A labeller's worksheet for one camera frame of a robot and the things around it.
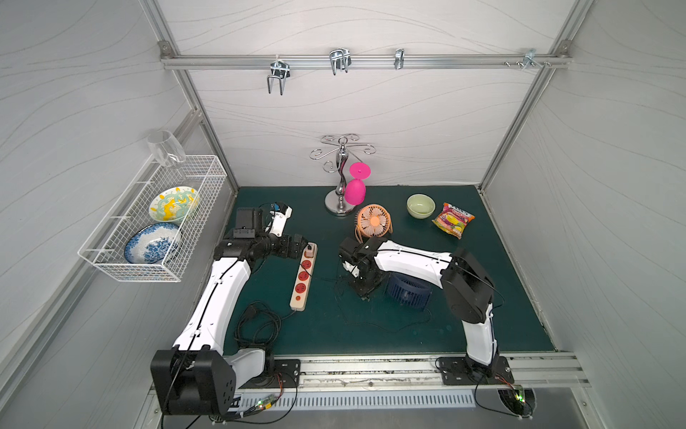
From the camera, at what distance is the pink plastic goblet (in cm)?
91

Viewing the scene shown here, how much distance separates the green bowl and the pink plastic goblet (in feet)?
0.68

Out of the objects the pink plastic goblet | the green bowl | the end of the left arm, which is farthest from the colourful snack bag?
the end of the left arm

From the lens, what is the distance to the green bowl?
1076 millimetres
